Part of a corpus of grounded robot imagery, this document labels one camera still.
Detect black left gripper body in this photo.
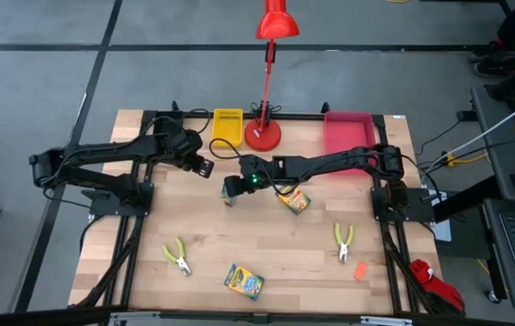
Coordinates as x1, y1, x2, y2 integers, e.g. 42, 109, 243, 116
176, 129, 215, 180

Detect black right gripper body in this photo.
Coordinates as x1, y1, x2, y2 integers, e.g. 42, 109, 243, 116
223, 155, 277, 197

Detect Crayola crayon box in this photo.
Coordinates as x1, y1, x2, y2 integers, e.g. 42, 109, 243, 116
276, 184, 311, 216
220, 183, 238, 208
224, 264, 265, 302

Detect yellow plastic basket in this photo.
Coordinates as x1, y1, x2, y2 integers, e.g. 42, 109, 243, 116
211, 108, 244, 148

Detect black plastic basket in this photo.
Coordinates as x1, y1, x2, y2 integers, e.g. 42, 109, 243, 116
152, 110, 185, 137

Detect green-handled pliers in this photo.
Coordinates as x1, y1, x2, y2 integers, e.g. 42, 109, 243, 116
333, 221, 355, 264
162, 236, 193, 277

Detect pink plastic tray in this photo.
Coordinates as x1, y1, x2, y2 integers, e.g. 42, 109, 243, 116
323, 111, 380, 177

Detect red fabric glove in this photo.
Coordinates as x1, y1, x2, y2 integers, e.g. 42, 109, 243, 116
408, 258, 466, 316

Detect black rig crossbar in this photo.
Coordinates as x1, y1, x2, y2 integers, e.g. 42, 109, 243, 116
0, 305, 515, 326

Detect black equipment cart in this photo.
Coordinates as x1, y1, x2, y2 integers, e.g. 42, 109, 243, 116
433, 44, 515, 314

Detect person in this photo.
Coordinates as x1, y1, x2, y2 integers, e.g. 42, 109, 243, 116
467, 0, 515, 79

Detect red camera stand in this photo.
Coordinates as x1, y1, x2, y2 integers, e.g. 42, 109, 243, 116
243, 0, 300, 153

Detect black table frame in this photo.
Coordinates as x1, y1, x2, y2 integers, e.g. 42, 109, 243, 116
69, 101, 439, 318

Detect yellow plug with cable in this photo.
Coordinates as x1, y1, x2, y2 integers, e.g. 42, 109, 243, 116
444, 152, 489, 167

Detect white cable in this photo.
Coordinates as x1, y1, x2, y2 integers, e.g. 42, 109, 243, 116
437, 91, 515, 160

